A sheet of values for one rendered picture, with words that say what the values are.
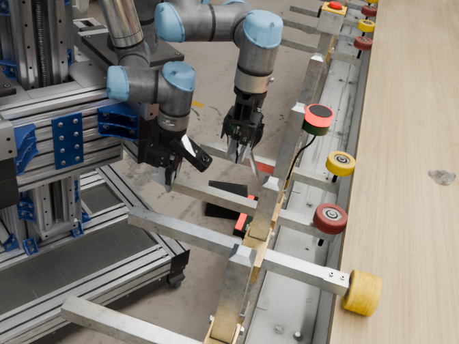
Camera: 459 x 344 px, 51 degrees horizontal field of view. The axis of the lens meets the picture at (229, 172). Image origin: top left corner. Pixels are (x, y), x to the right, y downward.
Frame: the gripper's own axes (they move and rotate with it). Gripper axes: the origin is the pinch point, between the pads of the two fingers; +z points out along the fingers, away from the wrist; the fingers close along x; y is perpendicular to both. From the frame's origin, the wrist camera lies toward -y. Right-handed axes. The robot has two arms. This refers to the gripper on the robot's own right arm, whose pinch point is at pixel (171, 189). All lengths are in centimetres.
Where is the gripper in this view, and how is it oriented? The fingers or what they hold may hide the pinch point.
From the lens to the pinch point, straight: 128.8
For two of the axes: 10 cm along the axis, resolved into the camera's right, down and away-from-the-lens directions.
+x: -2.8, 5.6, -7.8
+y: -9.4, -3.2, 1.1
